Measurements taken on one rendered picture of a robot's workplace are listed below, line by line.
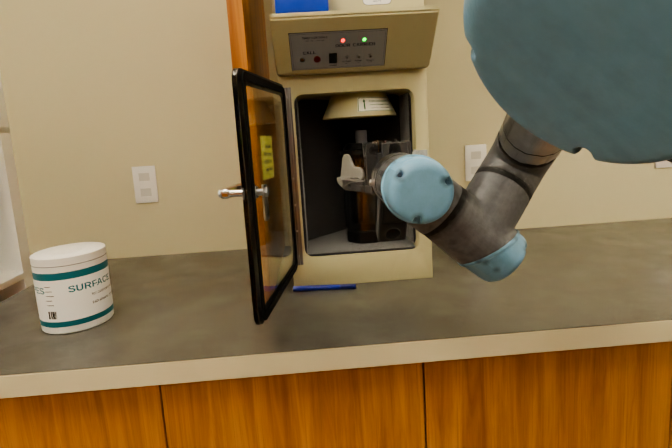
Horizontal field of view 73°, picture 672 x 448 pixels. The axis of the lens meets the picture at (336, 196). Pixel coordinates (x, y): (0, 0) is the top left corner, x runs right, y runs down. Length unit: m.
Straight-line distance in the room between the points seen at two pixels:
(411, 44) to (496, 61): 0.74
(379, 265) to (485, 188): 0.52
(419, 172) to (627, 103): 0.31
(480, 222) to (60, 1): 1.39
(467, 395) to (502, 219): 0.42
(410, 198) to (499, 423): 0.55
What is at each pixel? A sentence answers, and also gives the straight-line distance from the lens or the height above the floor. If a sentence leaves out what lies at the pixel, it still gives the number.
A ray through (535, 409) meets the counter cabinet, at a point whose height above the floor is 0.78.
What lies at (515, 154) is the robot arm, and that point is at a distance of 0.57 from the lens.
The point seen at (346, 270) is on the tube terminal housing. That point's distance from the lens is 1.05.
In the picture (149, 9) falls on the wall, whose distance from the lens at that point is 1.54.
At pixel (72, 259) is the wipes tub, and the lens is 0.98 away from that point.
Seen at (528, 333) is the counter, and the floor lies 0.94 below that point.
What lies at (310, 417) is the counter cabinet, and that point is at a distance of 0.88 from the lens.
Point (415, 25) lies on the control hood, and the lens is 0.94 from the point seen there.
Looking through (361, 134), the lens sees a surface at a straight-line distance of 1.10.
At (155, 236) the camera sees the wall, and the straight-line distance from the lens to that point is 1.54.
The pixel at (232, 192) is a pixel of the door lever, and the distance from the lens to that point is 0.74.
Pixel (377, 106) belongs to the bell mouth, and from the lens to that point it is 1.03.
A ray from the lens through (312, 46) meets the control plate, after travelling 0.94.
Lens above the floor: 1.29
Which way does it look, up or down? 8 degrees down
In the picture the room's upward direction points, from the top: 4 degrees counter-clockwise
